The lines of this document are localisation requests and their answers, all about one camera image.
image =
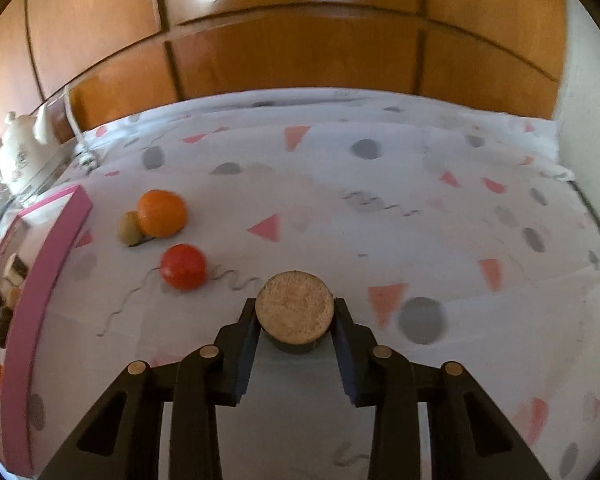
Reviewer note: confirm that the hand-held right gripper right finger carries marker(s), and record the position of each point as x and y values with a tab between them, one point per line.
345	360

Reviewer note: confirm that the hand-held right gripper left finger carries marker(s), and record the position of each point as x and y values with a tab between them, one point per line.
245	355

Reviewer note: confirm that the sugar cane piece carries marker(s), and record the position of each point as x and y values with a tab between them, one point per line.
293	305
16	269

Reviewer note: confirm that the pink rimmed tray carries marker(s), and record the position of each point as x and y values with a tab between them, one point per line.
35	285

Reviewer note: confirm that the large dark brown round fruit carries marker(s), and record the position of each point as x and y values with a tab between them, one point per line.
2	327

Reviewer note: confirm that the red tomato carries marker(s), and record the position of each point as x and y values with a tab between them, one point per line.
182	267

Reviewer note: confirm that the small orange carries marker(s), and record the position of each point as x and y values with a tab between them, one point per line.
162	212

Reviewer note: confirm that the small brown kiwi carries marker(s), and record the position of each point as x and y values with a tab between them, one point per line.
129	226

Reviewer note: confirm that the white ceramic electric kettle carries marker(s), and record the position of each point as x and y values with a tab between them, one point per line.
22	152

